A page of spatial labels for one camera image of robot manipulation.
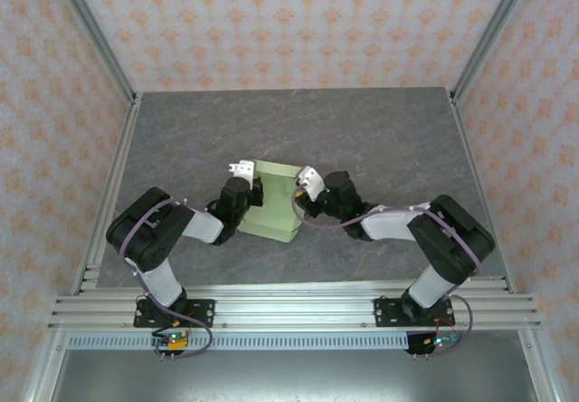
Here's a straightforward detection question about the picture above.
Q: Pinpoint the pale green paper box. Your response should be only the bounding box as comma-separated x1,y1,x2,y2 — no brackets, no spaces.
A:
237,158,303,244

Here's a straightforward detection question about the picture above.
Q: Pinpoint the small circuit board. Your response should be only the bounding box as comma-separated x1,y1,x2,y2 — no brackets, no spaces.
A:
405,331,461,357
150,329,192,354

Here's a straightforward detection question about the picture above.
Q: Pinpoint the grey metal panel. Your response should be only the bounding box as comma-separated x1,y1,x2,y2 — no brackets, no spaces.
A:
26,329,556,402

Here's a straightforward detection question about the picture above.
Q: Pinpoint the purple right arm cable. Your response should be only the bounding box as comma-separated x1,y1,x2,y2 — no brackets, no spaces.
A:
290,183,481,359

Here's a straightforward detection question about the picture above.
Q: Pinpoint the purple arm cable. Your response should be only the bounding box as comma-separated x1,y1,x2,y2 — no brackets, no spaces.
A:
120,156,233,362
290,183,481,359

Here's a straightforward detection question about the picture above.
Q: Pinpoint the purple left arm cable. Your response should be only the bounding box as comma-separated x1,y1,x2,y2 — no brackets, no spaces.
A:
120,156,233,362

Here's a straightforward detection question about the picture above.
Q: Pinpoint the aluminium frame cross rail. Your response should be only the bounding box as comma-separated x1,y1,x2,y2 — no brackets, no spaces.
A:
47,280,543,331

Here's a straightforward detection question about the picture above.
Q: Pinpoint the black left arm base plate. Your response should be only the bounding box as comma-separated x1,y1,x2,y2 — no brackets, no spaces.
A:
132,298,216,330

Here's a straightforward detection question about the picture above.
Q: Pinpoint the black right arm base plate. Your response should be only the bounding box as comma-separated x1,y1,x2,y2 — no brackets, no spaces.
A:
374,296,455,329

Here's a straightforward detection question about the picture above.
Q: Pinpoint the aluminium table side rail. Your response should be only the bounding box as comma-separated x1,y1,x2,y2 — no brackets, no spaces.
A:
80,96,143,293
447,92,513,293

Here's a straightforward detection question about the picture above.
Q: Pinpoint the slotted grey cable tray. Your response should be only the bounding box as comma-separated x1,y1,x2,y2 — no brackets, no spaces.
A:
66,332,412,351

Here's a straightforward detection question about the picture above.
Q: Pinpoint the aluminium frame post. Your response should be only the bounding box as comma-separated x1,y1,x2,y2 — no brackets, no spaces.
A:
48,0,139,105
449,0,540,101

